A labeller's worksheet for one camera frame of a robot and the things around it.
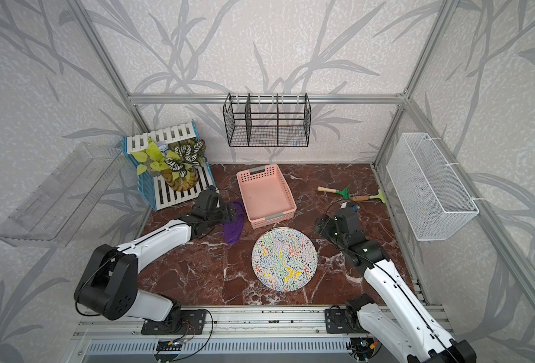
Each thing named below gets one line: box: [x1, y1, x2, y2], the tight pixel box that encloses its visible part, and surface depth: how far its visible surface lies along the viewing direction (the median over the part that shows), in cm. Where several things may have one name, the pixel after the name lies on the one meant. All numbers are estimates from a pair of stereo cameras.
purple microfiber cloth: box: [223, 201, 245, 245], surface depth 95 cm
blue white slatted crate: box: [121, 119, 219, 211], surface depth 93 cm
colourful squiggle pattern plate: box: [250, 226, 319, 292], surface depth 86 cm
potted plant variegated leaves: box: [130, 136, 207, 192], surface depth 91 cm
